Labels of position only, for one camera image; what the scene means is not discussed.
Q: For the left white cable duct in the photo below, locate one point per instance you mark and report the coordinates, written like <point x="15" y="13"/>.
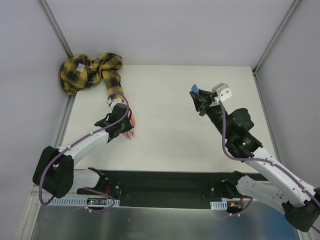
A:
<point x="83" y="201"/>

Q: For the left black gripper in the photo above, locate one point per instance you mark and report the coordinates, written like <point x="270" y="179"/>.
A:
<point x="126" y="125"/>

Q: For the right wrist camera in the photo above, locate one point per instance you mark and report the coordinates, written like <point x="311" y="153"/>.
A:
<point x="221" y="92"/>

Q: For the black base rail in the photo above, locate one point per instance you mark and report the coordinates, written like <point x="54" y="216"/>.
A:
<point x="177" y="190"/>

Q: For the white cable duct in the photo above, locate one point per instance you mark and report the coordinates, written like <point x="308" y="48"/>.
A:
<point x="83" y="201"/>
<point x="225" y="205"/>

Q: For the left aluminium frame post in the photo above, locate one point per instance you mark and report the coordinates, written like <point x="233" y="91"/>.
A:
<point x="55" y="27"/>

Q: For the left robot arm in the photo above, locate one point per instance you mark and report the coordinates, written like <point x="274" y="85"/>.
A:
<point x="55" y="171"/>

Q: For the right aluminium frame post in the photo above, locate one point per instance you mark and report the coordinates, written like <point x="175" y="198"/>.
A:
<point x="277" y="34"/>

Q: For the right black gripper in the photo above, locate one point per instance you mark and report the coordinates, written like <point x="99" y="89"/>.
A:
<point x="205" y="103"/>

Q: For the right white cable duct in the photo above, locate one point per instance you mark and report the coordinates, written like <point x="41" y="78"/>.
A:
<point x="225" y="205"/>

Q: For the yellow plaid shirt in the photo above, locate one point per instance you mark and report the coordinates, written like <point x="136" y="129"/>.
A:
<point x="81" y="73"/>

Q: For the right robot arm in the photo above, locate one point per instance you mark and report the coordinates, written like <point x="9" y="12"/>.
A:
<point x="297" y="200"/>

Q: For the blue nail polish bottle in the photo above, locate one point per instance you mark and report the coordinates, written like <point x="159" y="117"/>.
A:
<point x="195" y="89"/>

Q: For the mannequin hand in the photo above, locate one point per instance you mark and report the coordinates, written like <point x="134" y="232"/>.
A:
<point x="131" y="133"/>

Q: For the aluminium frame post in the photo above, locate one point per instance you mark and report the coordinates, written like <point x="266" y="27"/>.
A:
<point x="55" y="27"/>
<point x="277" y="34"/>

